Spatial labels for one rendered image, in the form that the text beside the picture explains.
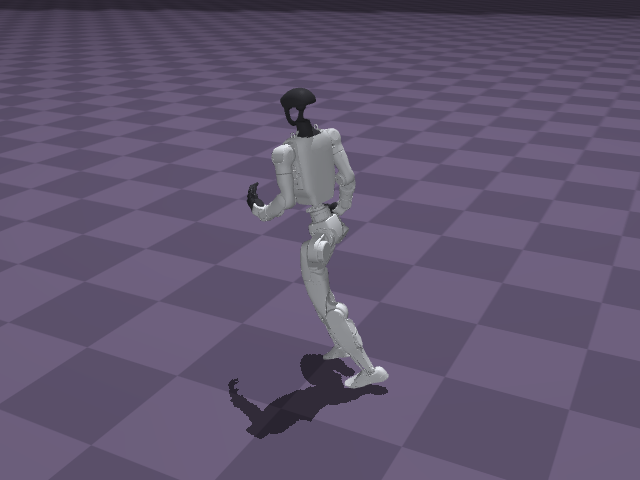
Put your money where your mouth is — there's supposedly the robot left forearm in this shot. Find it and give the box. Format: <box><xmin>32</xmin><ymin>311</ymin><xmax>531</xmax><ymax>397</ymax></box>
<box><xmin>252</xmin><ymin>195</ymin><xmax>285</xmax><ymax>222</ymax></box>

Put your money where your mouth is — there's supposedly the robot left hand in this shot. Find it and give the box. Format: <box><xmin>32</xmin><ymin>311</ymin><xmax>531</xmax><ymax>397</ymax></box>
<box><xmin>247</xmin><ymin>182</ymin><xmax>264</xmax><ymax>210</ymax></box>

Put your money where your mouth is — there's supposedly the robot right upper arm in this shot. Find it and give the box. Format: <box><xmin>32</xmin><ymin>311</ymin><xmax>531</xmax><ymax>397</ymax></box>
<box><xmin>324</xmin><ymin>128</ymin><xmax>355</xmax><ymax>186</ymax></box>

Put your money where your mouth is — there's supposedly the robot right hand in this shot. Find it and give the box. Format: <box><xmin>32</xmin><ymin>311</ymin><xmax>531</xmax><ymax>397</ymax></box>
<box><xmin>322</xmin><ymin>202</ymin><xmax>338</xmax><ymax>213</ymax></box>

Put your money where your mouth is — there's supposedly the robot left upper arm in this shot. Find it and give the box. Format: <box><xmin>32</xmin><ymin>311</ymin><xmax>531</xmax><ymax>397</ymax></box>
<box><xmin>271</xmin><ymin>142</ymin><xmax>296</xmax><ymax>210</ymax></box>

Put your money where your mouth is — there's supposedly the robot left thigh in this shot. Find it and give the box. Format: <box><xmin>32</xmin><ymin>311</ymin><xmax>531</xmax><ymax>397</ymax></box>
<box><xmin>300</xmin><ymin>232</ymin><xmax>348</xmax><ymax>321</ymax></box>

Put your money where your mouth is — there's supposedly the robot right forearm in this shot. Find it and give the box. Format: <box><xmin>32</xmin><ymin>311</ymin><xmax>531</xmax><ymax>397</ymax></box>
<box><xmin>332</xmin><ymin>180</ymin><xmax>356</xmax><ymax>216</ymax></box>

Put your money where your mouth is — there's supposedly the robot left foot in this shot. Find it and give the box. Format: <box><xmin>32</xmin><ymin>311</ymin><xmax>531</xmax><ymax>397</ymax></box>
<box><xmin>344</xmin><ymin>366</ymin><xmax>389</xmax><ymax>389</ymax></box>

